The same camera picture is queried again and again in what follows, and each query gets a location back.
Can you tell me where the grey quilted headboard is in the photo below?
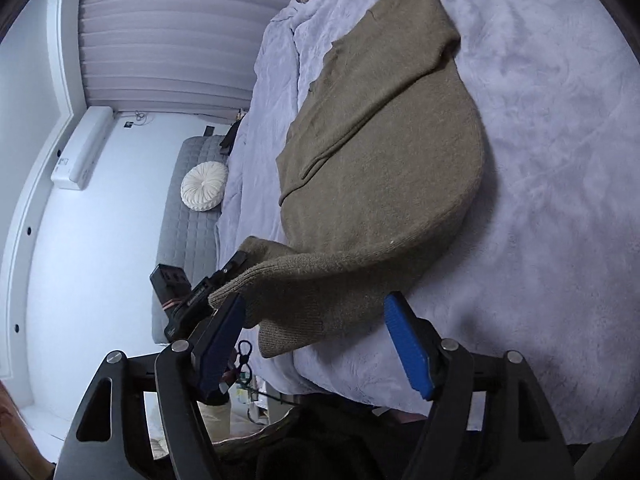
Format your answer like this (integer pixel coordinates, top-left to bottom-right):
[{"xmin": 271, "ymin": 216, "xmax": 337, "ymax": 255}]
[{"xmin": 151, "ymin": 135, "xmax": 238, "ymax": 346}]

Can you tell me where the olive brown knit sweater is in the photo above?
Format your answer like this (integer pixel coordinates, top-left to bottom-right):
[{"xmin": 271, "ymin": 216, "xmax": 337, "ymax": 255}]
[{"xmin": 207, "ymin": 0, "xmax": 486, "ymax": 359}]

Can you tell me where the pale pleated curtain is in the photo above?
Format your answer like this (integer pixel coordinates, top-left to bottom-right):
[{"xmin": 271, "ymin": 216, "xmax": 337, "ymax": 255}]
[{"xmin": 77, "ymin": 0, "xmax": 296, "ymax": 116}]

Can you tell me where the lavender fleece blanket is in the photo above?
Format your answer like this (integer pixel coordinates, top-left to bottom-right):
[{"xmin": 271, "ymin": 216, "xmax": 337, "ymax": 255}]
[{"xmin": 215, "ymin": 0, "xmax": 636, "ymax": 446}]

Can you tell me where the white wall air conditioner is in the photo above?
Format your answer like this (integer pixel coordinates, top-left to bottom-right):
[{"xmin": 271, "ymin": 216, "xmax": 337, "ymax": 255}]
[{"xmin": 50, "ymin": 106, "xmax": 115, "ymax": 191}]

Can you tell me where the black strap item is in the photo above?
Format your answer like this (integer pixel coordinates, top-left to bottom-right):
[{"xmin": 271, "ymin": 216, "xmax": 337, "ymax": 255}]
[{"xmin": 219, "ymin": 110, "xmax": 246, "ymax": 153}]

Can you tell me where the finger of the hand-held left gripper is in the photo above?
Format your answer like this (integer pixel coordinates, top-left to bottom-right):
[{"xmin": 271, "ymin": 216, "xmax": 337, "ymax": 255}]
[{"xmin": 215, "ymin": 249, "xmax": 251, "ymax": 286}]

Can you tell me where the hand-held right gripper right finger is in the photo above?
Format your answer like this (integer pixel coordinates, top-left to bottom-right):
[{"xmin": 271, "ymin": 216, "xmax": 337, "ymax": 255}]
[{"xmin": 384, "ymin": 291, "xmax": 576, "ymax": 480}]

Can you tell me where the round white pleated pillow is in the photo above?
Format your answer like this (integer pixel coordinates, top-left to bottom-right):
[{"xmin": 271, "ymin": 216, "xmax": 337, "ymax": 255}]
[{"xmin": 181, "ymin": 161, "xmax": 229, "ymax": 212}]

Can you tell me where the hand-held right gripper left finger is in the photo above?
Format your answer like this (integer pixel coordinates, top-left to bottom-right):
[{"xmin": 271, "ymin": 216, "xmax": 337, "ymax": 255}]
[{"xmin": 52, "ymin": 292, "xmax": 247, "ymax": 480}]

